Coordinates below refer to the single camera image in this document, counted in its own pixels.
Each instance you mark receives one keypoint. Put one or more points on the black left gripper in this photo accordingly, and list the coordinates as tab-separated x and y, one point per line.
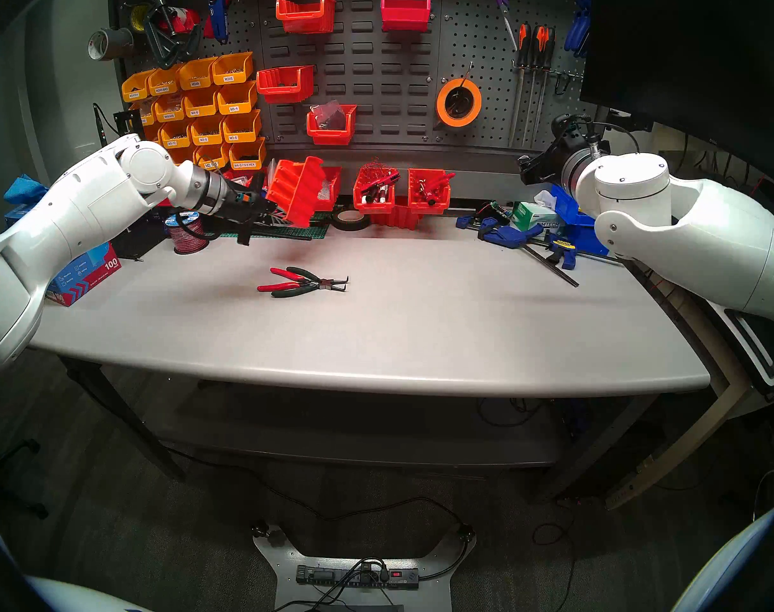
243	203

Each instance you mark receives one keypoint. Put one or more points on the yellow tape roll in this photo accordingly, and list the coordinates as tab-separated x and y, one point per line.
137	18

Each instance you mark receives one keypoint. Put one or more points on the orange black screwdriver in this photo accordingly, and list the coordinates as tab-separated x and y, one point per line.
538	43
549	46
523	43

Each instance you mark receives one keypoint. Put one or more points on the black base knob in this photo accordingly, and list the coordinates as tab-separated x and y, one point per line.
466	531
261	530

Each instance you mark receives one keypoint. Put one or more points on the black metal clamp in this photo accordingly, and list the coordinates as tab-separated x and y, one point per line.
160	43

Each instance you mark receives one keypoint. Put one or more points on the clear plastic parts bags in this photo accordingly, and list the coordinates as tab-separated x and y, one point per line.
328	115

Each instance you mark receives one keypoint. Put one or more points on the black metal stand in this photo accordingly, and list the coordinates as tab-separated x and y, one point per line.
122	123

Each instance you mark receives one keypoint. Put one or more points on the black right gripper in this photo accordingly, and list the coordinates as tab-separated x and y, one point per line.
546	158

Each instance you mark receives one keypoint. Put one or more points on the black long ruler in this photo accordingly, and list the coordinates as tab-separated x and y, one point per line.
285	236

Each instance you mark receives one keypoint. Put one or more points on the green white tissue box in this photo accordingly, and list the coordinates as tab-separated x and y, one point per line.
533	217

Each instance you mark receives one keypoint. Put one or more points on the black tape roll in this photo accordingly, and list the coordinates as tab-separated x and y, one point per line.
336	220

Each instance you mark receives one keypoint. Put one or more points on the red plastic storage box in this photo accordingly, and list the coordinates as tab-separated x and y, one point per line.
297	193

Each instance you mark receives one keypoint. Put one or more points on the red black crimping tool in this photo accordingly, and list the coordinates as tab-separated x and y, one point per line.
387	178

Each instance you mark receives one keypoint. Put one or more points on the blue bar clamp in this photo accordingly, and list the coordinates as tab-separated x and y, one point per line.
562	254
505	234

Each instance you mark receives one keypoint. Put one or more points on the stacked red bins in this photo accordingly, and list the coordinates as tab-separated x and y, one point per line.
396	220

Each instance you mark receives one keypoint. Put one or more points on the metal hook carabiner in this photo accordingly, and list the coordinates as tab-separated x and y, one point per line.
560	85

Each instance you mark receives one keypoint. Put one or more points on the blue spring clamps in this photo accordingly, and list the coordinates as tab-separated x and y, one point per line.
578	30

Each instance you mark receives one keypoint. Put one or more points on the grey duct tape roll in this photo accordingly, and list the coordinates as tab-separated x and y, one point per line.
116	43

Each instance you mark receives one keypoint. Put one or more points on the black table leg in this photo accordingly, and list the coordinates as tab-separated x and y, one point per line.
584	454
128	422

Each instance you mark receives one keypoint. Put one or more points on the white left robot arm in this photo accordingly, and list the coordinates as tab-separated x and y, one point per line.
87	209

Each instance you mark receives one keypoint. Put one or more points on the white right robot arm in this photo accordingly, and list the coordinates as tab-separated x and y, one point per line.
693	228

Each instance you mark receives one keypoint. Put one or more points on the orange tape roll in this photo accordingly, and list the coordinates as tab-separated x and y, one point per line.
446	116

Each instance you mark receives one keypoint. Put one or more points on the blue cleaning cloth box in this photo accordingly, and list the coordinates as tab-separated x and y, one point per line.
84	273

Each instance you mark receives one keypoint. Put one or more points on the red plastic parts bin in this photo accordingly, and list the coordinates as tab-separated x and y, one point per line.
331	136
405	19
331	196
430	208
305	23
285	93
374	206

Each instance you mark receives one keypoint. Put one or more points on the blue cloth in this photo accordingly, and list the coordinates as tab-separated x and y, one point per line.
23	190

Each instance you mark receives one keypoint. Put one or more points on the black power strip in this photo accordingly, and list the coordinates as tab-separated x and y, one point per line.
316	577

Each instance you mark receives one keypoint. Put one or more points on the grey pegboard tool wall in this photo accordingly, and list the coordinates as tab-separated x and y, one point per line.
387	75

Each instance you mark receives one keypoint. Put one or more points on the green cutting mat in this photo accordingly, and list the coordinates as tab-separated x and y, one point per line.
310	229

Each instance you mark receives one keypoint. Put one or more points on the red small tools bundle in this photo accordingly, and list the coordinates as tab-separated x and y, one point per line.
431	185

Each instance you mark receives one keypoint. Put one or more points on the blue plastic bin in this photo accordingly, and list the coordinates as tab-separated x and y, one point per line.
584	241
568	209

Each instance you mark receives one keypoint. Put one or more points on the white tissue sheet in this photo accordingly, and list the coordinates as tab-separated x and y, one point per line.
545	199

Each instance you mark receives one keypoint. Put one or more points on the black monitor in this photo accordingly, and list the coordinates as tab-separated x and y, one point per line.
680	56

